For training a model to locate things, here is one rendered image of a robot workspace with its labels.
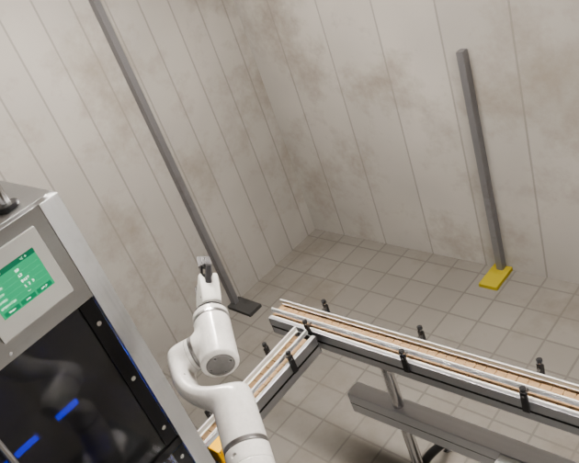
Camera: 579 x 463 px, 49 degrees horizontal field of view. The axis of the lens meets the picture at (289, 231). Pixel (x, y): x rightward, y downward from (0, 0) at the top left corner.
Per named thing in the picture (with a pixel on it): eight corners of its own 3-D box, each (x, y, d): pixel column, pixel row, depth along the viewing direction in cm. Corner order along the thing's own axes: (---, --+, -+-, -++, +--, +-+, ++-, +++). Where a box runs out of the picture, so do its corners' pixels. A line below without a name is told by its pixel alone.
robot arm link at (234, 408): (206, 484, 127) (177, 361, 148) (277, 447, 126) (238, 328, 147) (184, 470, 121) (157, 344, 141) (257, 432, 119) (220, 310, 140)
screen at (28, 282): (3, 344, 158) (-46, 277, 148) (72, 289, 170) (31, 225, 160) (5, 344, 157) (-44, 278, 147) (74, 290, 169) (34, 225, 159)
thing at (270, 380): (215, 480, 232) (198, 452, 225) (188, 464, 243) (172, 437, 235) (324, 352, 270) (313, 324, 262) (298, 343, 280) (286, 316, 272)
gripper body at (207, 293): (225, 333, 151) (218, 302, 160) (229, 299, 146) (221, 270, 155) (193, 334, 149) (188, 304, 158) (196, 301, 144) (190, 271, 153)
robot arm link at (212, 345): (202, 344, 149) (237, 326, 148) (210, 387, 138) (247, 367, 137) (183, 323, 144) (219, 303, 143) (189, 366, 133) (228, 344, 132)
